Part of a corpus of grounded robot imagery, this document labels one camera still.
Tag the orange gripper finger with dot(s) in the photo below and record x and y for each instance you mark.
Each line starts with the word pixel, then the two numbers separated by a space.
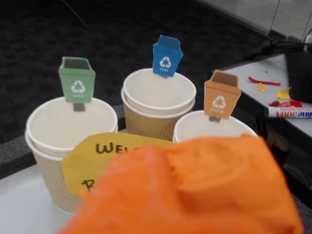
pixel 126 195

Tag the orange paper wad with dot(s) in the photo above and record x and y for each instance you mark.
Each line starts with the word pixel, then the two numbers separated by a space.
pixel 231 182

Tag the yellow handwritten welcome sign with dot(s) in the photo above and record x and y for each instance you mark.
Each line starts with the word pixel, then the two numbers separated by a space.
pixel 83 165

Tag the cream rippled paper cup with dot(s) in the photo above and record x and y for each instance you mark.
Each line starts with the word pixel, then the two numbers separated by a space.
pixel 61 126

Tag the kraft rippled paper cup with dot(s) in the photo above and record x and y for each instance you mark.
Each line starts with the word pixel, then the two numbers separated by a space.
pixel 195 126
pixel 156 97

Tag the dark grey foam strip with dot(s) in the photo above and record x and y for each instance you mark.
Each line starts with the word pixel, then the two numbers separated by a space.
pixel 304 214
pixel 14 156

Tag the green recycling bin label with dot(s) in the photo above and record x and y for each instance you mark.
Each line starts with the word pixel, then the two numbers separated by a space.
pixel 77 85

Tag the orange recycling bin label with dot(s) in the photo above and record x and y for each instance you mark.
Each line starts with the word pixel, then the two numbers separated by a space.
pixel 220 97

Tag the blue recycling bin label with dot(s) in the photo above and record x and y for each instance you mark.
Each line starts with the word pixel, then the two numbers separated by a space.
pixel 166 58

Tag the grey side table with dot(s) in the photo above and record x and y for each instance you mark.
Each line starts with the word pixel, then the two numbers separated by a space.
pixel 256 97

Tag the small yellow wrapper scrap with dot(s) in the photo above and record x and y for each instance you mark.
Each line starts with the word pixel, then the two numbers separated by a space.
pixel 261 87

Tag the long red wrapper strip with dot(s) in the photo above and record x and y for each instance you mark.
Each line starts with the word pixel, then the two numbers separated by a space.
pixel 264 82

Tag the white whiteboard marker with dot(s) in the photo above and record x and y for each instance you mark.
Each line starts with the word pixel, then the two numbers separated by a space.
pixel 287 112

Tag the crumpled red wrapper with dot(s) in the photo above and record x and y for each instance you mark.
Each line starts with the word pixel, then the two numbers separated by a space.
pixel 285 103

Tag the large yellow wrapper scrap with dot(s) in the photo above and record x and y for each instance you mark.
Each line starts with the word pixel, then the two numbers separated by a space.
pixel 284 93

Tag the black box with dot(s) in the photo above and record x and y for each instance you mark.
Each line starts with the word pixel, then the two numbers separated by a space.
pixel 299 78

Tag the white panel black frame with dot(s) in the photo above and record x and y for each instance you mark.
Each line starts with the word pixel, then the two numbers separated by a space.
pixel 243 14

